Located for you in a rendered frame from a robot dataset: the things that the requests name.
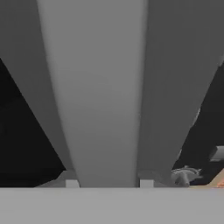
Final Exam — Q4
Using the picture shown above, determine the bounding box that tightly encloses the grey round metal object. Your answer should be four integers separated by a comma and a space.
170, 165, 203, 188

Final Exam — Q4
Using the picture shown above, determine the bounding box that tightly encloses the pale grey block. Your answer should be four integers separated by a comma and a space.
209, 145, 224, 162

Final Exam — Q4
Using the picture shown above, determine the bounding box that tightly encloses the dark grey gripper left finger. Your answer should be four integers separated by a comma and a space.
34, 170, 81, 188

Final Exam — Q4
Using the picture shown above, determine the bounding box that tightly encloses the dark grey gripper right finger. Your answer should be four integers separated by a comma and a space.
137, 170, 178, 188

